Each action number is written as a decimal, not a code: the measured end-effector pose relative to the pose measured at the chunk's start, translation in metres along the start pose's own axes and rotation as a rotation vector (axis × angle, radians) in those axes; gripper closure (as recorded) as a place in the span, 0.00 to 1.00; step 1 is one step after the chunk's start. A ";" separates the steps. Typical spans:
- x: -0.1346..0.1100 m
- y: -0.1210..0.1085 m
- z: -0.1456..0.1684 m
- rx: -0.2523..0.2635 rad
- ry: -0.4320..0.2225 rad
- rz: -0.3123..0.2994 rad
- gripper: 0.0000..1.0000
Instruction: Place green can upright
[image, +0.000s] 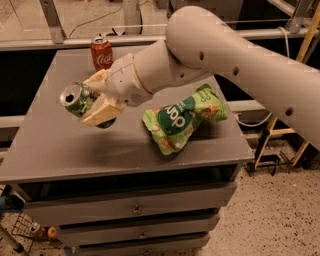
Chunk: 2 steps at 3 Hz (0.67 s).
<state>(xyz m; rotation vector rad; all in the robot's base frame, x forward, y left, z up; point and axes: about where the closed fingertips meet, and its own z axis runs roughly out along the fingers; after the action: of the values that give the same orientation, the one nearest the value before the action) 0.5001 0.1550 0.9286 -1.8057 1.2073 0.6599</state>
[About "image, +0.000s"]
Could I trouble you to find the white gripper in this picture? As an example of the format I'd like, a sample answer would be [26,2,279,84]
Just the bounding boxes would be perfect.
[80,53,153,127]

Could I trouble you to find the green soda can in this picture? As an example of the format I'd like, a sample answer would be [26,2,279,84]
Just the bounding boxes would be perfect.
[60,82,116,128]

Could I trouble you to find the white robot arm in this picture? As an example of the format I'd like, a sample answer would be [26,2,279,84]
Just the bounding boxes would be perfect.
[85,6,320,149]

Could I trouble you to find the red cola can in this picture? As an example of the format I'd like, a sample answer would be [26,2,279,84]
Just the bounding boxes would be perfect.
[90,36,113,71]

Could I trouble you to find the green snack bag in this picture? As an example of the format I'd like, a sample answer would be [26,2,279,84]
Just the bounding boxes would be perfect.
[142,84,227,155]

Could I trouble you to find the grey drawer cabinet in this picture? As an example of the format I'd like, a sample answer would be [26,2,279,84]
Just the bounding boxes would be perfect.
[0,49,253,256]

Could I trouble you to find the metal railing frame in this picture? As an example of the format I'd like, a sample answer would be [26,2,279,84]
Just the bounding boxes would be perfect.
[0,0,320,51]

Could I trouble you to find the wire basket with items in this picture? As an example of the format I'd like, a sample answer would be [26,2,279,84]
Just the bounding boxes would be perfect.
[11,213,59,252]

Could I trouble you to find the white cable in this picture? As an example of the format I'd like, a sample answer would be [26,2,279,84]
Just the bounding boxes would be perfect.
[234,26,292,128]

